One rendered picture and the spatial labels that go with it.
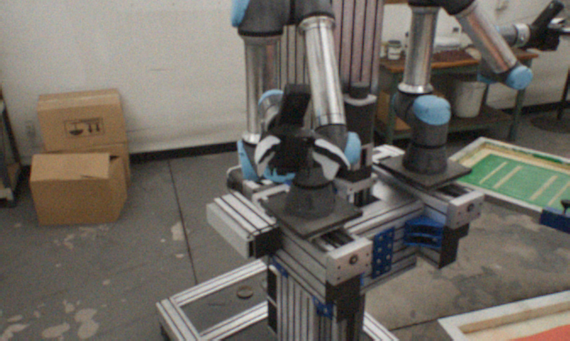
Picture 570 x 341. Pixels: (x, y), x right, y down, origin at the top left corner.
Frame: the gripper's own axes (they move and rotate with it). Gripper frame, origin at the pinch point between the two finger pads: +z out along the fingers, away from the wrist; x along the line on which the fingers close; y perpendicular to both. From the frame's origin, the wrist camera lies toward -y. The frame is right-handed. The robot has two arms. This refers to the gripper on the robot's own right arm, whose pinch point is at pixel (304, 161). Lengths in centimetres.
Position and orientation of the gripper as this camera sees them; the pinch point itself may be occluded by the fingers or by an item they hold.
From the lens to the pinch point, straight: 79.3
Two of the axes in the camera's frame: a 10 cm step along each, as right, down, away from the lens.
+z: 1.6, 4.2, -9.0
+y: -1.3, 9.1, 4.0
